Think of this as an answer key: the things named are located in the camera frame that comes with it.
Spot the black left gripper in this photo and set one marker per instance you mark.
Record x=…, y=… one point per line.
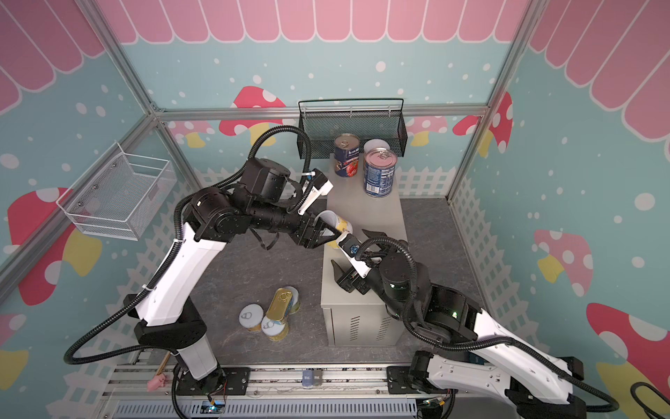
x=310, y=241

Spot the dark blue red label can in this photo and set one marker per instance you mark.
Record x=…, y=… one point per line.
x=346, y=155

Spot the blue label tin can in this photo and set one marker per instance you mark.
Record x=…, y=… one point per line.
x=379, y=172

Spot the orange green plastic-lid can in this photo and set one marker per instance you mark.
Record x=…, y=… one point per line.
x=374, y=144

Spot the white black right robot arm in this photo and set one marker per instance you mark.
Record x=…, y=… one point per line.
x=470, y=351

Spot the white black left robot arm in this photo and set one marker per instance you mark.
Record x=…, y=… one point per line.
x=264, y=198

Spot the green can white lid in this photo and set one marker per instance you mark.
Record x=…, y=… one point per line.
x=295, y=300

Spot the gold rectangular spam tin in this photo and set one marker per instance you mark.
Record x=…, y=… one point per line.
x=280, y=306

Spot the wooden mallet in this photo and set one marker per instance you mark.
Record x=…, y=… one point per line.
x=163, y=363

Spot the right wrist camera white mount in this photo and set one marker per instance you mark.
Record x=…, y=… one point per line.
x=351, y=248

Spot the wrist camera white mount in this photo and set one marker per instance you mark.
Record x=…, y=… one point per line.
x=318, y=186
x=351, y=248

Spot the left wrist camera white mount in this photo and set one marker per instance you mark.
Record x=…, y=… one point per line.
x=318, y=186

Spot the black wire mesh basket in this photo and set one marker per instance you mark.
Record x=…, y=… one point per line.
x=378, y=118

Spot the small blue device on rail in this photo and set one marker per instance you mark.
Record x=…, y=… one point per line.
x=312, y=377

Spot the white wire mesh basket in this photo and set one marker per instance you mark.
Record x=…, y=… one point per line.
x=119, y=196

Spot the pink object on rail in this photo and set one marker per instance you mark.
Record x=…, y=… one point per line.
x=157, y=382

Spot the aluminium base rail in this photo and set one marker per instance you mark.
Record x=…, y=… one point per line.
x=352, y=380

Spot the white slotted cable duct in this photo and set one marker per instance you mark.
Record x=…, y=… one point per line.
x=304, y=408

